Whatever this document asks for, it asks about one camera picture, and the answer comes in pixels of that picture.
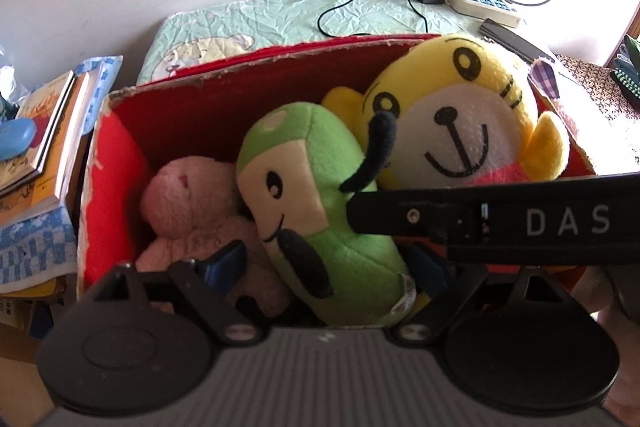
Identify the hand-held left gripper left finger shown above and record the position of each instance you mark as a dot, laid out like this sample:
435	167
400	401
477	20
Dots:
225	264

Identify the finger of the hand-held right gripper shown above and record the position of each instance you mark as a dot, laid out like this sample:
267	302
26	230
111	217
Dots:
400	214

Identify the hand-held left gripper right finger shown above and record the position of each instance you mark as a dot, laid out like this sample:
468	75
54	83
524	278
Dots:
430	272

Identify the pink bear plush toy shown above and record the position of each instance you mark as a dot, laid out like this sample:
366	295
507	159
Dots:
185	202

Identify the green plush toy black antennae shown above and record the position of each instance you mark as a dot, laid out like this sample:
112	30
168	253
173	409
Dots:
325	132

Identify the yellow tiger plush toy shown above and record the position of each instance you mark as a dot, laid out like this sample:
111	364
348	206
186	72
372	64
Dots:
465	107

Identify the red cardboard box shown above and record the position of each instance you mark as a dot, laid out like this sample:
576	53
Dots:
190	117

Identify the person's right forearm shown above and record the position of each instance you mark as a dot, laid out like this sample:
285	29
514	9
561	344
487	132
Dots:
622	357

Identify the brown floral tablecloth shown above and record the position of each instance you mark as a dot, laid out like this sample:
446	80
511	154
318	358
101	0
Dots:
600	107

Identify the stack of folded clothes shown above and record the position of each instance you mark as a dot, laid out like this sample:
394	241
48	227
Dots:
627	72

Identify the thick paperback book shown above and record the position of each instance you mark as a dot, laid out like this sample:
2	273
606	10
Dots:
60	177

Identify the blue checkered towel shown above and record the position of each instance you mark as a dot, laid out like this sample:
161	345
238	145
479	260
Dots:
35	247

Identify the black smartphone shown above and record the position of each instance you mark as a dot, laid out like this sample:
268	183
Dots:
510	39

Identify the white power strip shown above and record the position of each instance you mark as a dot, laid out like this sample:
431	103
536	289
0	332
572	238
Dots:
480	4

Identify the orange cover book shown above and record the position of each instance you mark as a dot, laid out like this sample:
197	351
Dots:
47	117

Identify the pastel printed bed sheet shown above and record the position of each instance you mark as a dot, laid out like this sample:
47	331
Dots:
240	22

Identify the blue glasses case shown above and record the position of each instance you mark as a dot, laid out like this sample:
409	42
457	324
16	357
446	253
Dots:
17	137

